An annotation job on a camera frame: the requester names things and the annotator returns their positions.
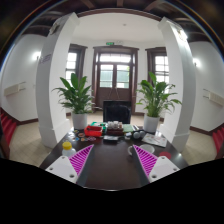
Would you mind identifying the grey round balls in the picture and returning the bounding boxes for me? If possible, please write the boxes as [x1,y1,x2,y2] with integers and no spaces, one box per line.
[133,130,146,139]

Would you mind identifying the colourful stickers sheet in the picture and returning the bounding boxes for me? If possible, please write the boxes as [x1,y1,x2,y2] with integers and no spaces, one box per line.
[68,129,96,142]

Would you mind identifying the clear bottle with yellow cap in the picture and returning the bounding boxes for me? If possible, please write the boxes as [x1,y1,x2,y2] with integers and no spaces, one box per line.
[62,141,76,157]

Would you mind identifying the tray of small cups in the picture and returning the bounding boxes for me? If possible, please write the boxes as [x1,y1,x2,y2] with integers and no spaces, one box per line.
[106,121,124,136]

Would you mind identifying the red round coaster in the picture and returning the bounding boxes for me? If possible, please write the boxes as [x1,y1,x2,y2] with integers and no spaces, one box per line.
[159,151,171,159]

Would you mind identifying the open magazine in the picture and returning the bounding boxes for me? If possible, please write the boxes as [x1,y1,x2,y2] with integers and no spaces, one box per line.
[142,133,167,147]

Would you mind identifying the right potted green plant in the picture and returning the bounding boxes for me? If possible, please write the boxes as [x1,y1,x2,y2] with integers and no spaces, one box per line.
[137,72,181,133]

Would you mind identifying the left potted green plant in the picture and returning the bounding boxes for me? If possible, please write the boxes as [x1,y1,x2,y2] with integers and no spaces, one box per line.
[56,73,93,130]

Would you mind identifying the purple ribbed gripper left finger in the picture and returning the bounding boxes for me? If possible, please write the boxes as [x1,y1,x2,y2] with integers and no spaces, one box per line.
[46,145,94,183]

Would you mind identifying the potted green plant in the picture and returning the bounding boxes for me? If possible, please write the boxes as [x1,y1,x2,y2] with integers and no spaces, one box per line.
[56,73,93,130]
[137,72,181,133]

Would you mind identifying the dark wooden double door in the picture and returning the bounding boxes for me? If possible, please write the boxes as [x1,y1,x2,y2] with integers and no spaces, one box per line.
[92,45,138,112]

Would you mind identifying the green book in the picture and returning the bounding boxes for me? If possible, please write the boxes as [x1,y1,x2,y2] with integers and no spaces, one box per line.
[123,124,134,133]

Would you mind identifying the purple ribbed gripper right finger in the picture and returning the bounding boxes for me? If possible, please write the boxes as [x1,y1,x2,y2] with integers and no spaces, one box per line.
[134,145,179,183]

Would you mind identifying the white ceramic mug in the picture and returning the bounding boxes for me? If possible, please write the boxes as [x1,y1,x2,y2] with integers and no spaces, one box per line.
[127,144,155,156]

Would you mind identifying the red plastic box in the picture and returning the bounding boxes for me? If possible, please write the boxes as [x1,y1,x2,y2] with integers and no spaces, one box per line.
[84,125,103,137]

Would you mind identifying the black flat device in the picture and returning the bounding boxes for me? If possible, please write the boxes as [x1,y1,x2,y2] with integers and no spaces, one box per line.
[103,135,119,141]

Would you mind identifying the black chair back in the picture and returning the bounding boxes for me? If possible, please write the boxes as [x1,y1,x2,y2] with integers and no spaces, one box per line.
[103,100,131,124]

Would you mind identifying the right white pillar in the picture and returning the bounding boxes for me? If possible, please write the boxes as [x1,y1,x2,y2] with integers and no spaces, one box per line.
[158,17,196,152]

